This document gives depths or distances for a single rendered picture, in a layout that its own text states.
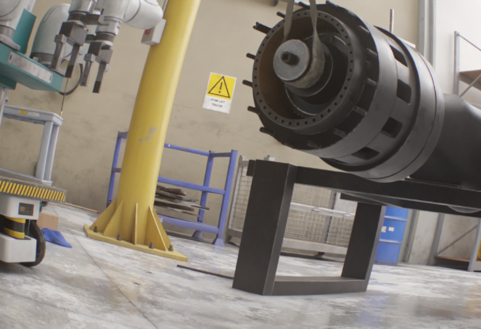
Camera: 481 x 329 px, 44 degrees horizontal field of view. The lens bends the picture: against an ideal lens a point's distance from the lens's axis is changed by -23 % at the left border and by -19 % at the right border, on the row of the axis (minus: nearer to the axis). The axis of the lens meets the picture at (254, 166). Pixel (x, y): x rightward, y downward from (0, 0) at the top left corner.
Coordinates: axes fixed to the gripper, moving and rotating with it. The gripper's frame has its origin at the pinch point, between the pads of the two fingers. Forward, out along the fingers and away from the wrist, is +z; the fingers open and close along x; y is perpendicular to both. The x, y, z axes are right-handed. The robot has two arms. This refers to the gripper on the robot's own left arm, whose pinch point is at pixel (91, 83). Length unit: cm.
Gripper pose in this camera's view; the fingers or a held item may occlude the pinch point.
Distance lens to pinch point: 216.7
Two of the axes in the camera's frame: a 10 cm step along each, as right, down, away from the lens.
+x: 1.4, 0.9, 9.9
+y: 9.7, 1.7, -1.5
